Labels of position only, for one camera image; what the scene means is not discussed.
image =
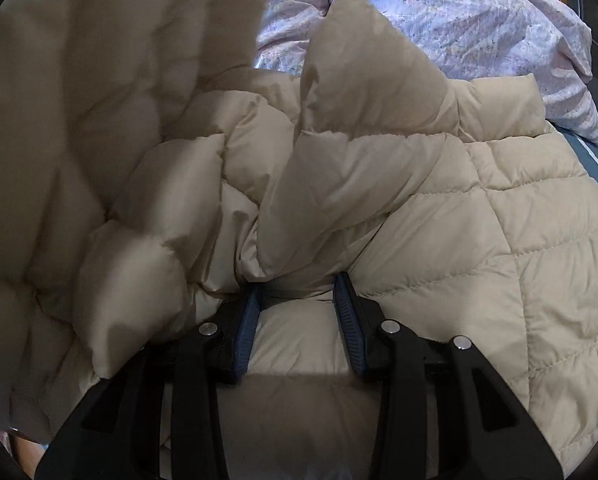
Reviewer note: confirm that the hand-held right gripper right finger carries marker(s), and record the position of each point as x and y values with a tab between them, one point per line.
350	321

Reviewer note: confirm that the beige quilted down jacket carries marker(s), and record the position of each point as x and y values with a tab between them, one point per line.
429	260

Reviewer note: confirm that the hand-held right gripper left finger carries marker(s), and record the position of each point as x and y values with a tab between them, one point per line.
249	321

